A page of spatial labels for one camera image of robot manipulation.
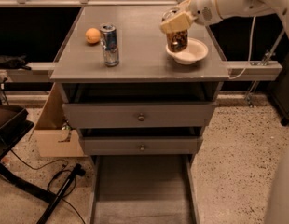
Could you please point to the grey drawer cabinet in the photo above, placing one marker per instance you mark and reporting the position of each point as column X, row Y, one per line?
column 138, row 91

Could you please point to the grey middle drawer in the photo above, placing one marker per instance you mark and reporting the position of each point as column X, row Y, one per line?
column 140, row 145

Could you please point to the blue silver energy drink can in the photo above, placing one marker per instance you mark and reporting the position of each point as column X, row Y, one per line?
column 109, row 44

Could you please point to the black cabinet at right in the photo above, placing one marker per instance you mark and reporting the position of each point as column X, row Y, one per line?
column 279, row 91

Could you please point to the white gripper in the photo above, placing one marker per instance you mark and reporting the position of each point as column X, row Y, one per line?
column 202, row 7

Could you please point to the grey bottom drawer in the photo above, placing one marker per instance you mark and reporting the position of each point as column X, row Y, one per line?
column 149, row 189

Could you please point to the orange fruit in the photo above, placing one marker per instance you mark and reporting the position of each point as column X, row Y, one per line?
column 93, row 35

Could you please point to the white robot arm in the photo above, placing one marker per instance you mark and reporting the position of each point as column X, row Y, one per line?
column 278, row 203

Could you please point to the grey top drawer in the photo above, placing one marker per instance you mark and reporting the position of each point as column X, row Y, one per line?
column 145, row 115

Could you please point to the white paper bowl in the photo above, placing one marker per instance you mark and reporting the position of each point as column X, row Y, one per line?
column 194, row 52

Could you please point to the metal rail frame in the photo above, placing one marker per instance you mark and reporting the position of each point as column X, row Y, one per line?
column 142, row 45

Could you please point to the cardboard box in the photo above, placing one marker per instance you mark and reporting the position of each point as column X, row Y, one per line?
column 54, row 136

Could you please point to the orange soda can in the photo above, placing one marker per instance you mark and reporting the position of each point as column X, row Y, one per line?
column 176, row 41

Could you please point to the grey drawer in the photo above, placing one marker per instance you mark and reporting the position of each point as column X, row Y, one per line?
column 149, row 189
column 145, row 115
column 140, row 145

